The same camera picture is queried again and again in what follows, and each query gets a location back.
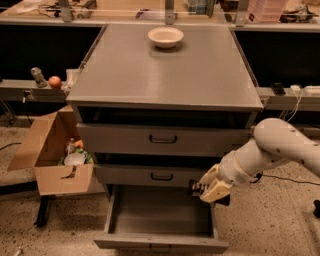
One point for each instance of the small grey figurine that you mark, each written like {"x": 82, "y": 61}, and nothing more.
{"x": 38, "y": 77}

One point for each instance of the grey open bottom drawer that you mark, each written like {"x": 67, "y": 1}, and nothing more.
{"x": 159, "y": 220}

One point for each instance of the grey middle drawer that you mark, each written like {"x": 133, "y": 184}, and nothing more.
{"x": 147, "y": 175}

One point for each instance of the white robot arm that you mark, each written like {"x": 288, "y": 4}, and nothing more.
{"x": 274, "y": 143}

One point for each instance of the white ceramic bowl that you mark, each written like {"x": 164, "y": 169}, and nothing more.
{"x": 165, "y": 37}

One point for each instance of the white power strip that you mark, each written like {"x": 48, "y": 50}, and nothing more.
{"x": 312, "y": 90}

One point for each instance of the grey metal drawer cabinet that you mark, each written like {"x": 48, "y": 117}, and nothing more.
{"x": 202, "y": 82}

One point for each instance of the pink plastic bin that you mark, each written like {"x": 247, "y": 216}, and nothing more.
{"x": 265, "y": 11}

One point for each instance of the red apple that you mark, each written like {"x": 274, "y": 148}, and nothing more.
{"x": 55, "y": 82}

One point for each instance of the black stand base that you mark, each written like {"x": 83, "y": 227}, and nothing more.
{"x": 44, "y": 210}

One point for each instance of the brown cardboard box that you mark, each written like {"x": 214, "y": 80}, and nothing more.
{"x": 44, "y": 146}

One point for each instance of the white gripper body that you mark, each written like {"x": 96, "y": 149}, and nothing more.
{"x": 231, "y": 170}

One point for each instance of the white plastic bowl in box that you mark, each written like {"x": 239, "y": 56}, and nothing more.
{"x": 74, "y": 159}

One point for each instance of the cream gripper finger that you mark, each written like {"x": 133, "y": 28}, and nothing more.
{"x": 210, "y": 175}
{"x": 215, "y": 190}

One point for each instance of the grey top drawer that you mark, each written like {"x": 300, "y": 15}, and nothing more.
{"x": 158, "y": 140}

